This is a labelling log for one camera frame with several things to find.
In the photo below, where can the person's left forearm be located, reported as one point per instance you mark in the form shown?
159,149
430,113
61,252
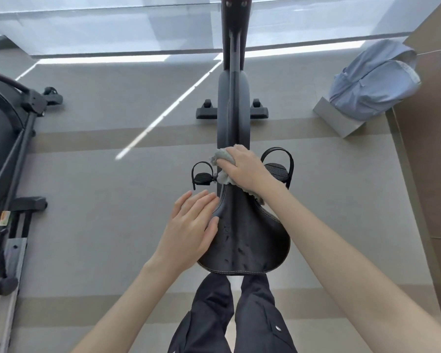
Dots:
132,306

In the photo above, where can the person's right forearm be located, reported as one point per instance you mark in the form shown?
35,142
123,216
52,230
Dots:
345,264

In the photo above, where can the person's left little finger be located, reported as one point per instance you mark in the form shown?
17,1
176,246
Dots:
182,202

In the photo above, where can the white sheer window curtain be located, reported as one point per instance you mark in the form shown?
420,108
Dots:
132,25

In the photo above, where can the person's left hand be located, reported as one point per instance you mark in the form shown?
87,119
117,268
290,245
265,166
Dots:
185,231

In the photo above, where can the silver metal floor rail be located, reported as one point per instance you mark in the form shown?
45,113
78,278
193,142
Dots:
8,290

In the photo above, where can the person's right fingers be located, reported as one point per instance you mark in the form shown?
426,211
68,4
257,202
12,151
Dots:
228,163

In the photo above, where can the person's left middle finger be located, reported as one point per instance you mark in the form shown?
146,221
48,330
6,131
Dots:
203,202

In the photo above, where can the black exercise bike frame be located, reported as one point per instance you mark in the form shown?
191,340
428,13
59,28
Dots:
234,95

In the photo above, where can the grey cleaning cloth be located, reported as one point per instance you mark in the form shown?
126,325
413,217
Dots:
220,156

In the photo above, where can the black elliptical trainer machine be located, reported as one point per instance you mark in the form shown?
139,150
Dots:
2,143

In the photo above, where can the light blue shirt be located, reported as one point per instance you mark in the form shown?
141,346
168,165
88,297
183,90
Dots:
375,82

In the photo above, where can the person's right hand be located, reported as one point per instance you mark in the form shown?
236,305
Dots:
248,169

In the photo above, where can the white box stool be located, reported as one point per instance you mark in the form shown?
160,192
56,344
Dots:
340,119

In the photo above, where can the person's left thumb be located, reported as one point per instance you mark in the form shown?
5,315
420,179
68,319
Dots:
213,227

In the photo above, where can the black leather bike saddle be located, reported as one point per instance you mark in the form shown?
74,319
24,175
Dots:
248,238

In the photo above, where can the person's black trousers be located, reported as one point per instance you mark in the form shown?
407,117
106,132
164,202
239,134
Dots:
253,319

